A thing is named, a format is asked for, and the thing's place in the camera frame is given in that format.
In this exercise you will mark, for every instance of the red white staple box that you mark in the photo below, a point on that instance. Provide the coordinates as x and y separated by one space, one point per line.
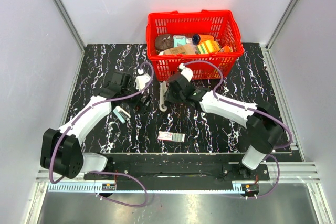
172 137

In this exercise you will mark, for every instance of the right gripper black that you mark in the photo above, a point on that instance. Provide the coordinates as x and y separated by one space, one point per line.
168 95

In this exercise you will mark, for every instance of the light blue stapler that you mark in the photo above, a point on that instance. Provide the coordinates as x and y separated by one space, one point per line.
121 114

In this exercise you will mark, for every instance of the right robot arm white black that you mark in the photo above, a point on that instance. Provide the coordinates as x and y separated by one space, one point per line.
264 130

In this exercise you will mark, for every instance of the teal small box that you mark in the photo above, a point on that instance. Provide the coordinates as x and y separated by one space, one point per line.
179 40

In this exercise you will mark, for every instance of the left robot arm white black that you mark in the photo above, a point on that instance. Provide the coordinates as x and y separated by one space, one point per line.
61 150

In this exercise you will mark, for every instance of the yellow green striped package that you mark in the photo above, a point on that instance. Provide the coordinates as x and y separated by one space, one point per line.
208 47

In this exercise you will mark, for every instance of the red plastic basket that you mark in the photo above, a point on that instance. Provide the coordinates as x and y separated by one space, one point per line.
218 23

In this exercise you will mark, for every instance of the orange bottle blue cap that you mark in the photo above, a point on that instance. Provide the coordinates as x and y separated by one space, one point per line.
200 38

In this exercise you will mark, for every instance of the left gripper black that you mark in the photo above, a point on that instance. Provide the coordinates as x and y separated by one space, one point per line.
144 108

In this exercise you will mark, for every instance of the brown cardboard box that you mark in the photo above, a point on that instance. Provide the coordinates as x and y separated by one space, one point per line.
185 49

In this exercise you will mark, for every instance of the brown round item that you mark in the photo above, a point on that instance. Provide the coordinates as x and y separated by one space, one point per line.
164 42

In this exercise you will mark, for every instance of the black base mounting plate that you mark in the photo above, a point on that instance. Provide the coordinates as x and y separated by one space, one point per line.
214 165

